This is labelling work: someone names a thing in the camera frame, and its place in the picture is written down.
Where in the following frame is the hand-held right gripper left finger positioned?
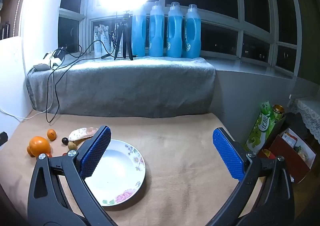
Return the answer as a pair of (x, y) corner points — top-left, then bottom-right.
(28, 125), (118, 226)

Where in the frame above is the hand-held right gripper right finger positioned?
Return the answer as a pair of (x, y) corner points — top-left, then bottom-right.
(212, 127), (295, 226)

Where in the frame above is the white floral plate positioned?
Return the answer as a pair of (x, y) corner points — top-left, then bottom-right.
(82, 139), (146, 207)

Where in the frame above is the large orange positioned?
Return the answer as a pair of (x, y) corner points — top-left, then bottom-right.
(29, 136), (52, 158)

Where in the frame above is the peeled pomelo segment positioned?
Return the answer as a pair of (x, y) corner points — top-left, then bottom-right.
(68, 127), (99, 142)

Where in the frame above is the green snack packet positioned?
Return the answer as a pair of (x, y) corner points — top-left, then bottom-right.
(244, 101), (275, 153)

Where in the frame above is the beige table cloth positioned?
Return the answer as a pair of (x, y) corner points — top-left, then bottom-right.
(0, 112), (265, 226)

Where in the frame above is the red cardboard box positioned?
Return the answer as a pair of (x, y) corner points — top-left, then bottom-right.
(259, 127), (317, 184)

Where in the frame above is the grey blanket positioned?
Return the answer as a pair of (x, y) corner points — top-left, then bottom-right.
(26, 55), (216, 119)

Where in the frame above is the white lace cloth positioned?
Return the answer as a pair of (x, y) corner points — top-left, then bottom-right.
(290, 99), (320, 145)

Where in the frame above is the white power strip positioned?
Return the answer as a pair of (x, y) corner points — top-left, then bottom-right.
(34, 51), (63, 70)

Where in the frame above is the white refill pouch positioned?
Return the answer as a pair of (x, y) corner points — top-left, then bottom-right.
(99, 24), (110, 57)
(94, 25), (103, 57)
(114, 23), (124, 57)

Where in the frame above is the blue detergent bottle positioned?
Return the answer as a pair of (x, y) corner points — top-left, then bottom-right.
(149, 1), (165, 57)
(167, 2), (183, 58)
(182, 4), (201, 59)
(131, 4), (147, 57)

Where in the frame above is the black tripod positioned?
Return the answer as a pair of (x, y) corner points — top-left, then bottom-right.
(114, 10), (134, 61)

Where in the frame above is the black cable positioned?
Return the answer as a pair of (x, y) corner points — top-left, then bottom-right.
(46, 30), (138, 124)

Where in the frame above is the white window frame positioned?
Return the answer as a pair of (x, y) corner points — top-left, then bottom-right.
(59, 0), (300, 77)

